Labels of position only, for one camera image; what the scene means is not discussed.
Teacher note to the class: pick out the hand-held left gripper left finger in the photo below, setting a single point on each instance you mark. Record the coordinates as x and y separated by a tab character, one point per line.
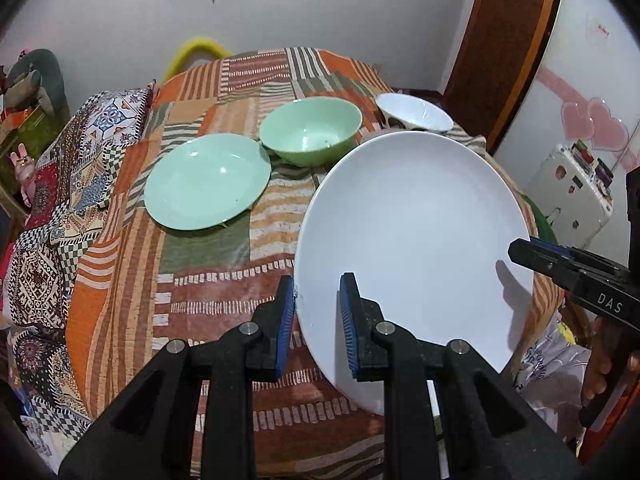
286	327

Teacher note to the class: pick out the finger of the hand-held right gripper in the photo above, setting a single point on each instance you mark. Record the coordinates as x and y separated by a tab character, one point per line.
537	262
550	248

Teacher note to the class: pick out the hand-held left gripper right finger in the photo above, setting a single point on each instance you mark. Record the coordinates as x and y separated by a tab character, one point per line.
348	332

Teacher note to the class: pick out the large white plate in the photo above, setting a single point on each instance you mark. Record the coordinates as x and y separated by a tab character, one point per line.
415	220

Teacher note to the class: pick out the white bowl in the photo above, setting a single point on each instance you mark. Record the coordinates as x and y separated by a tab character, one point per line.
415	110

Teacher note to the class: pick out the person's right hand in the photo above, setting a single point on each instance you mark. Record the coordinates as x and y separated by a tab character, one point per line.
595	365

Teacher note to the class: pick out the orange striped patchwork cloth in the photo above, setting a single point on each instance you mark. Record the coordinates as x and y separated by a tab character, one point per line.
210	280

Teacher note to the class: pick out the green plate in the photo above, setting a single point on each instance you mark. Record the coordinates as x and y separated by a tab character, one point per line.
205	180

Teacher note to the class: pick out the white wardrobe door pink decoration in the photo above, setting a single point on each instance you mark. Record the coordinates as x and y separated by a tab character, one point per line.
595	70

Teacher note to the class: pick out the green bowl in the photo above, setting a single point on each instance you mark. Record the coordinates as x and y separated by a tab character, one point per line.
310	130

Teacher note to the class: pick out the wooden door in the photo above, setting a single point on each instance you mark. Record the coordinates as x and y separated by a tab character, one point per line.
500	35

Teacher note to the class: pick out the patterned patchwork quilt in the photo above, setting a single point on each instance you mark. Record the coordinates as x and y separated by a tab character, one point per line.
55	240

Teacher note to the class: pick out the yellow hoop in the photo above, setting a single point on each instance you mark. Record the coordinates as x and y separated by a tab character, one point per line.
177	57

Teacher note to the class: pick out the pink toy figure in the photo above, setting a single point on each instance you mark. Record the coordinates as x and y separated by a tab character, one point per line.
24	170

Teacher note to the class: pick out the green box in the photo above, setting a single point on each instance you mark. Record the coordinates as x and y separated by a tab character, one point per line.
30	130

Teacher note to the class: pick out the grey green stuffed toy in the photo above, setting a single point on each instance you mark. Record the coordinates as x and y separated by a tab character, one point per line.
45	75

